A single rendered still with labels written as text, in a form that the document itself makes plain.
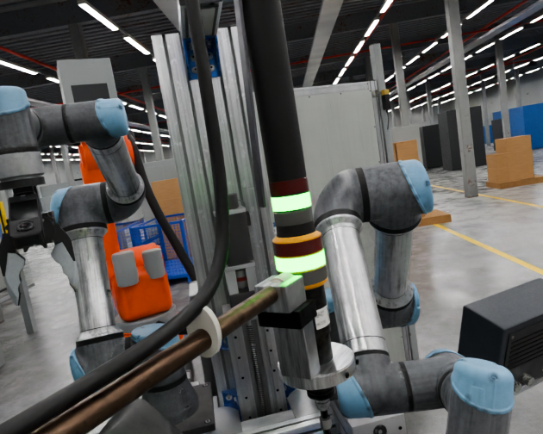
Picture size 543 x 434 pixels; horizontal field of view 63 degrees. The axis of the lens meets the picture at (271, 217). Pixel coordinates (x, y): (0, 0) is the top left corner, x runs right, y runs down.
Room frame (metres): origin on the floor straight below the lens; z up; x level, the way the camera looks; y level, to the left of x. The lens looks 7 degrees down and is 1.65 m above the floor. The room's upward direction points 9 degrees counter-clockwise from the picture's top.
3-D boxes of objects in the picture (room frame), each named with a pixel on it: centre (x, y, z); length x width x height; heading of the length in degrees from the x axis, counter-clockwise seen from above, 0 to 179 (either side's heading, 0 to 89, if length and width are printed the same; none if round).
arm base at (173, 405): (1.11, 0.34, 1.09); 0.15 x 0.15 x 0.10
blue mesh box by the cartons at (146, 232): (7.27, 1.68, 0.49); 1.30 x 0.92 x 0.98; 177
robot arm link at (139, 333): (1.11, 0.35, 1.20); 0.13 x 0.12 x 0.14; 101
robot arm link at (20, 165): (0.77, 0.42, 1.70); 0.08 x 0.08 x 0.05
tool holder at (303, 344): (0.37, -0.01, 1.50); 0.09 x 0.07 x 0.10; 148
